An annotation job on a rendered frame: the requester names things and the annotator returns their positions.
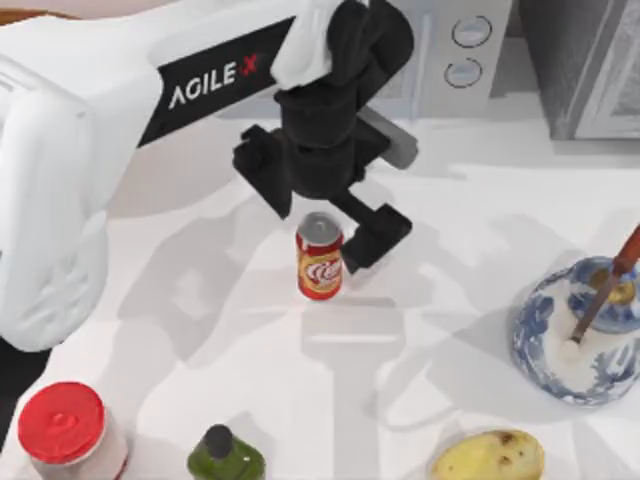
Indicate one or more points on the large microwave knob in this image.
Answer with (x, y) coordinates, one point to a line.
(472, 30)

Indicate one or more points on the red and yellow can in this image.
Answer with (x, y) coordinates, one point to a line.
(321, 270)

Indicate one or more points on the pale microwave oven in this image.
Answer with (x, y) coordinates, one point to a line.
(435, 30)

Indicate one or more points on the yellow potato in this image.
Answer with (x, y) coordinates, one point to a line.
(485, 457)

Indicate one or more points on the green bottle with black cap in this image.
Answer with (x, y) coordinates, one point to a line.
(225, 457)

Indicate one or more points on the white jar with red lid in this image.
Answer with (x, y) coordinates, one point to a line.
(62, 425)

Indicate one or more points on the wooden cupboard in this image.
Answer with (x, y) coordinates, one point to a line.
(30, 7)

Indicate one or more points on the blue and white ceramic pot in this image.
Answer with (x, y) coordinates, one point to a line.
(550, 320)

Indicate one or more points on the small microwave knob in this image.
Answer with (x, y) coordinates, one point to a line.
(463, 73)

